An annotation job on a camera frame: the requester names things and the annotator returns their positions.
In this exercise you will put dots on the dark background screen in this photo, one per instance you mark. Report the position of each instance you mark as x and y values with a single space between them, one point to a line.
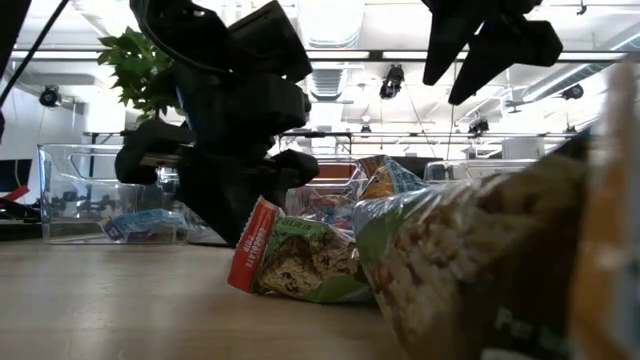
15 175

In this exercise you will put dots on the red background object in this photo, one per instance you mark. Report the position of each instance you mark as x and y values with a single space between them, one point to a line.
12 195

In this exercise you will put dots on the chocolate chip granola bar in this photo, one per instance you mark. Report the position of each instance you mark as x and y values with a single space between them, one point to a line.
295 255

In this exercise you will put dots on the peanut butter granola bar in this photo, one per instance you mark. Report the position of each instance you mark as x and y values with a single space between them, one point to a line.
450 260

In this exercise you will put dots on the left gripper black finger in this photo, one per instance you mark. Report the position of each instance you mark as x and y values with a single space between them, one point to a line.
210 200
250 187

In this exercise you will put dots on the multicoloured granola bar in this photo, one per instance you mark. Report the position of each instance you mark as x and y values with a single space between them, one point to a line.
325 210

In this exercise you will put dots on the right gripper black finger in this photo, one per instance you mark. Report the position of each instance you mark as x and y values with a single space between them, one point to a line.
515 47
445 40

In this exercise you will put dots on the blue granola bar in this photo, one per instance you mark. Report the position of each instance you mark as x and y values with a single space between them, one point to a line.
120 234
150 218

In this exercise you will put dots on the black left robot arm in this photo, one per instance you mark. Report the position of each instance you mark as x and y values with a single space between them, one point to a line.
200 30

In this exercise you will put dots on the green leafy plant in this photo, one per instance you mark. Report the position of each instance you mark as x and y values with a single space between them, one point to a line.
137 70

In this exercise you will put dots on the clear plastic bin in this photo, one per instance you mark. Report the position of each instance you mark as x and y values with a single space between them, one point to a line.
475 170
75 200
340 190

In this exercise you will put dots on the black ceiling spotlight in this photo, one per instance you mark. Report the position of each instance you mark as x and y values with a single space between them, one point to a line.
572 91
392 80
50 96
478 126

